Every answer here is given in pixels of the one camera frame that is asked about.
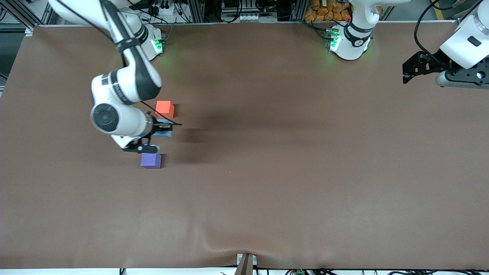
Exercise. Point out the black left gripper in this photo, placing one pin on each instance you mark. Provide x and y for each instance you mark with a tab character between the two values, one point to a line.
434	63

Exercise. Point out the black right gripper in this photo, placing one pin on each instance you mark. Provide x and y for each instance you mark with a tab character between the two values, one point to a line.
157	126

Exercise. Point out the light blue foam block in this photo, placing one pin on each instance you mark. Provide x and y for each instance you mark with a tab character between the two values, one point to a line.
164	128

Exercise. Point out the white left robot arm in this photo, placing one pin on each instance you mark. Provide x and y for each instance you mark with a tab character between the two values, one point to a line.
353	42

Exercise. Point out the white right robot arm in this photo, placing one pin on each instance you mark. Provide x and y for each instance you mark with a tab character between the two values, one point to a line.
126	84

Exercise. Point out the orange foam block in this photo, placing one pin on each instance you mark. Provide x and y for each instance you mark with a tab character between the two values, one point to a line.
165	108

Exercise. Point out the purple foam block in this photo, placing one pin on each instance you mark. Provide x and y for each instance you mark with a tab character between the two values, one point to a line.
150	160

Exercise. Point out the pile of orange bags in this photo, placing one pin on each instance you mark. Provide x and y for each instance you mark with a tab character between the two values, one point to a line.
328	10

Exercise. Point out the white power strip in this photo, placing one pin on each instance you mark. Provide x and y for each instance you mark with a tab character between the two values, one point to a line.
252	17
165	9

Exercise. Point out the brown table cover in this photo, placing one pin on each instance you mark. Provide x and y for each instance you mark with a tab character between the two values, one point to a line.
305	172

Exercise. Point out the green terminal connector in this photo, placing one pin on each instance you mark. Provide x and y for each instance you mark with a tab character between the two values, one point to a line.
300	272

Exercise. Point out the aluminium frame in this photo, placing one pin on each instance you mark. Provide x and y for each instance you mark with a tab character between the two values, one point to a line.
23	15

